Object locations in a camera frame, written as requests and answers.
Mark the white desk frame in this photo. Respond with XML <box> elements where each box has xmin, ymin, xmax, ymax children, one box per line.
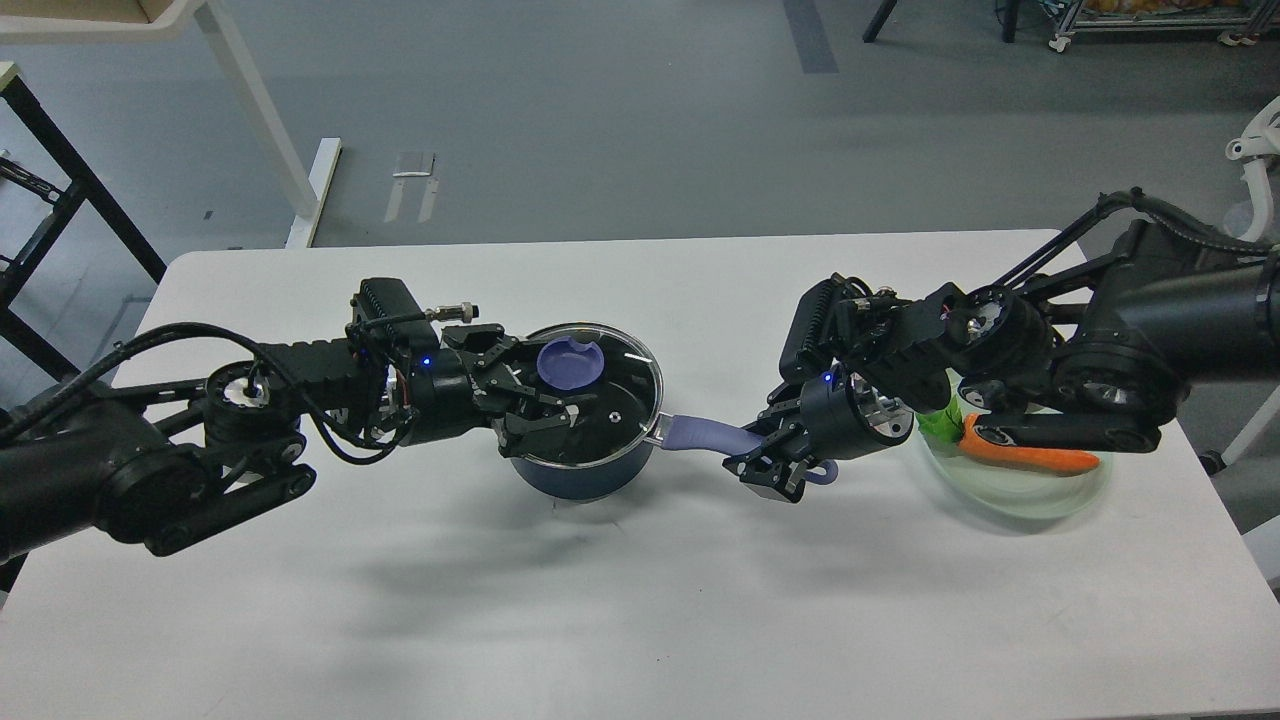
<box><xmin>3</xmin><ymin>1</ymin><xmax>346</xmax><ymax>249</ymax></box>

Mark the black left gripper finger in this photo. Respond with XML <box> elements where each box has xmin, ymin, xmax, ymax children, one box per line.
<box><xmin>442</xmin><ymin>324</ymin><xmax>593</xmax><ymax>397</ymax></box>
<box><xmin>481</xmin><ymin>386</ymin><xmax>599</xmax><ymax>461</ymax></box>

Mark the black chair leg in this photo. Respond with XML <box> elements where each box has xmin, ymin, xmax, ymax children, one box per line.
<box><xmin>861</xmin><ymin>0</ymin><xmax>899</xmax><ymax>44</ymax></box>

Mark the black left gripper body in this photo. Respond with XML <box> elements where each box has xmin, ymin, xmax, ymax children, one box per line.
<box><xmin>404</xmin><ymin>346</ymin><xmax>499</xmax><ymax>443</ymax></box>

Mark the white stand right edge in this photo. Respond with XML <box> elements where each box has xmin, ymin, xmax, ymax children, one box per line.
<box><xmin>1199</xmin><ymin>97</ymin><xmax>1279</xmax><ymax>477</ymax></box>

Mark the glass lid with blue knob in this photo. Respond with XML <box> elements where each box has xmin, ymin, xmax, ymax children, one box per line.
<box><xmin>494</xmin><ymin>322</ymin><xmax>663</xmax><ymax>469</ymax></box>

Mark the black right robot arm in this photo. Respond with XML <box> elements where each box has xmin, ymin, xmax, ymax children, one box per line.
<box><xmin>724</xmin><ymin>188</ymin><xmax>1277</xmax><ymax>503</ymax></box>

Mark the clear green glass plate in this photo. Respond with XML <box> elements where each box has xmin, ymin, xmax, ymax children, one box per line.
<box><xmin>915</xmin><ymin>396</ymin><xmax>1114</xmax><ymax>521</ymax></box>

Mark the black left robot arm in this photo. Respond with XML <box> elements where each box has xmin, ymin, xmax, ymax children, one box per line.
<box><xmin>1</xmin><ymin>277</ymin><xmax>602</xmax><ymax>592</ymax></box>

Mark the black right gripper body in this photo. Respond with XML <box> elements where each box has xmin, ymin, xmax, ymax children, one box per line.
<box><xmin>799</xmin><ymin>370</ymin><xmax>915</xmax><ymax>461</ymax></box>

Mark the black metal rack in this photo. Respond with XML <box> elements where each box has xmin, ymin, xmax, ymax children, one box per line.
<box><xmin>1</xmin><ymin>61</ymin><xmax>168</xmax><ymax>380</ymax></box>

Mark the metal cart on wheels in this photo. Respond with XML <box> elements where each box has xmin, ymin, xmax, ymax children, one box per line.
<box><xmin>1047</xmin><ymin>1</ymin><xmax>1277</xmax><ymax>54</ymax></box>

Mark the orange toy carrot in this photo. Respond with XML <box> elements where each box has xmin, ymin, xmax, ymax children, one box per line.
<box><xmin>915</xmin><ymin>397</ymin><xmax>1101</xmax><ymax>477</ymax></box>

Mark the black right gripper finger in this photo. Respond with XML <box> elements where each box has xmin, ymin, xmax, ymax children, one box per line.
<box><xmin>722</xmin><ymin>439</ymin><xmax>833</xmax><ymax>503</ymax></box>
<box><xmin>751</xmin><ymin>386</ymin><xmax>812</xmax><ymax>451</ymax></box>

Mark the blue saucepan with handle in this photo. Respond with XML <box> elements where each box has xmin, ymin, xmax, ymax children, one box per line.
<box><xmin>509</xmin><ymin>322</ymin><xmax>841</xmax><ymax>502</ymax></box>

